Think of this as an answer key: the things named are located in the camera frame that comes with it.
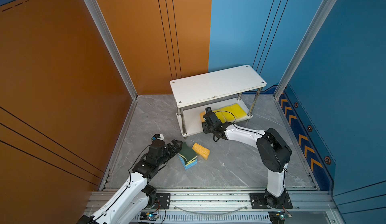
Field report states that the right green circuit board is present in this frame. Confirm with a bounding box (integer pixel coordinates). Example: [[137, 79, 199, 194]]
[[268, 213, 288, 224]]

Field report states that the green circuit board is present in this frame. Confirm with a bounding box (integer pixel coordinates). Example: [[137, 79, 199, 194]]
[[139, 212, 159, 223], [268, 213, 288, 224]]

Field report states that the right aluminium corner post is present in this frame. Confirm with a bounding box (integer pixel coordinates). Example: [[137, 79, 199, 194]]
[[273, 0, 337, 100]]

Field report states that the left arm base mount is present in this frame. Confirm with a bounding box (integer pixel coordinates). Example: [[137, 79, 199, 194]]
[[146, 192, 171, 210]]

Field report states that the orange cellulose sponge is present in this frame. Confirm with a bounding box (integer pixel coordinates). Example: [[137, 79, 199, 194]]
[[200, 112, 205, 123], [192, 143, 210, 160]]

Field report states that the aluminium corner post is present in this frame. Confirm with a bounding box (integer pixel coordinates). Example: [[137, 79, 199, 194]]
[[83, 0, 138, 100], [273, 0, 337, 100]]

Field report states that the left aluminium corner post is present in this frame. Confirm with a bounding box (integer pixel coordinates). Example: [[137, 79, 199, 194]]
[[83, 0, 138, 100]]

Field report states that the green scrub sponge top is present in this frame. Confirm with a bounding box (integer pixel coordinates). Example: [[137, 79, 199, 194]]
[[179, 142, 197, 166]]

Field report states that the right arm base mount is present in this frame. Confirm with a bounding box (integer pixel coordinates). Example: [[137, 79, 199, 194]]
[[249, 191, 293, 210]]

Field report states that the yellow sponge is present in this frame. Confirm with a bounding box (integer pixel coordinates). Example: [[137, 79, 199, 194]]
[[230, 103, 247, 119], [215, 111, 227, 123], [220, 106, 237, 122]]

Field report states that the white two-tier metal shelf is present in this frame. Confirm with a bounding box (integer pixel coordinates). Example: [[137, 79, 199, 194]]
[[170, 65, 267, 138]]

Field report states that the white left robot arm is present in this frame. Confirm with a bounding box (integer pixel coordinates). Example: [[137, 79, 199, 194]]
[[77, 134, 183, 224]]

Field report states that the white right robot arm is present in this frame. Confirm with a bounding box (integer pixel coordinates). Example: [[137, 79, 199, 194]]
[[203, 107, 292, 209]]

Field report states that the blue sponge bottom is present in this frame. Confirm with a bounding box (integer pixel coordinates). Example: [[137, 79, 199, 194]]
[[179, 156, 197, 170]]

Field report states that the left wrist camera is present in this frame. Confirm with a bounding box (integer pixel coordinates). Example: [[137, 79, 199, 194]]
[[151, 134, 164, 142]]

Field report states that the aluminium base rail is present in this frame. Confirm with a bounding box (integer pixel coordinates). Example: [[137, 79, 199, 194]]
[[84, 188, 344, 224]]

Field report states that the left green circuit board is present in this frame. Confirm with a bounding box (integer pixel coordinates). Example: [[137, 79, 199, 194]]
[[139, 212, 159, 223]]

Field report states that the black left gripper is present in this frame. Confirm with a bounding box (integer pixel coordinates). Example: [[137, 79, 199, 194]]
[[156, 140, 183, 168]]

